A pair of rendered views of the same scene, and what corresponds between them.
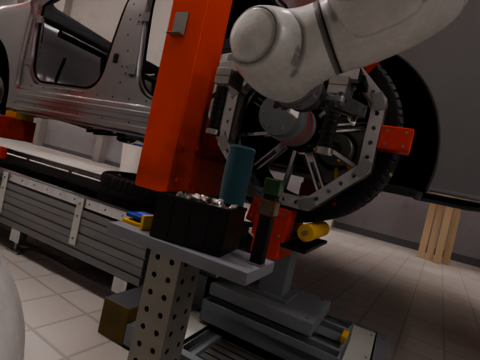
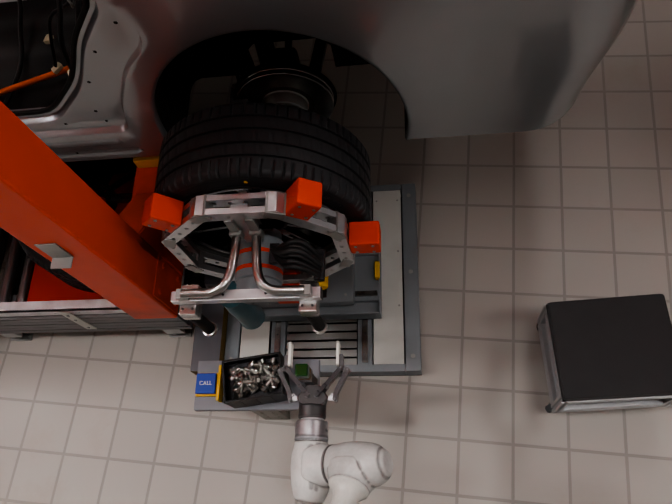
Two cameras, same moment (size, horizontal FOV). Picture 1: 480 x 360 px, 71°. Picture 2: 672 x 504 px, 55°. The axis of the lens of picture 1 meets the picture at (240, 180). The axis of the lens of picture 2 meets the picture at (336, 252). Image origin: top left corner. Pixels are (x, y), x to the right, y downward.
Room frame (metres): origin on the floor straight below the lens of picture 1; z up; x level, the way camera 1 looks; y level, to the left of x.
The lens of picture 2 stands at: (0.22, -0.26, 2.58)
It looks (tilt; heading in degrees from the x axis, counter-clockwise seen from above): 65 degrees down; 354
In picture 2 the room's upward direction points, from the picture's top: 21 degrees counter-clockwise
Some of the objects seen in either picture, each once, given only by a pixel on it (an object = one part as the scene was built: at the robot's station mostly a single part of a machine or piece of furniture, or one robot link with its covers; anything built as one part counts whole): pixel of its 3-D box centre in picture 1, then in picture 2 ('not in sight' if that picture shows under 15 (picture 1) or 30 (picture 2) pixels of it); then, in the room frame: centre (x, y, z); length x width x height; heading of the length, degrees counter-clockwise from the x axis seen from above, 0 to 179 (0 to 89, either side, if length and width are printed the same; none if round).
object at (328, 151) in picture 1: (330, 123); (315, 319); (0.86, -0.19, 0.83); 0.04 x 0.04 x 0.16
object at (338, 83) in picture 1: (341, 89); (309, 298); (0.89, -0.21, 0.93); 0.09 x 0.05 x 0.05; 154
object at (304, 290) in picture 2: not in sight; (277, 257); (0.99, -0.18, 1.03); 0.19 x 0.18 x 0.11; 154
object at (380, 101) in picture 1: (295, 126); (261, 244); (1.14, -0.15, 0.85); 0.54 x 0.07 x 0.54; 64
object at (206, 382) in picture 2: (143, 218); (206, 383); (0.96, 0.25, 0.47); 0.07 x 0.07 x 0.02; 64
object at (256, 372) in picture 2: (200, 218); (256, 380); (0.87, 0.08, 0.51); 0.20 x 0.14 x 0.13; 72
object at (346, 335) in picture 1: (279, 320); (320, 275); (1.27, -0.27, 0.13); 0.50 x 0.36 x 0.10; 64
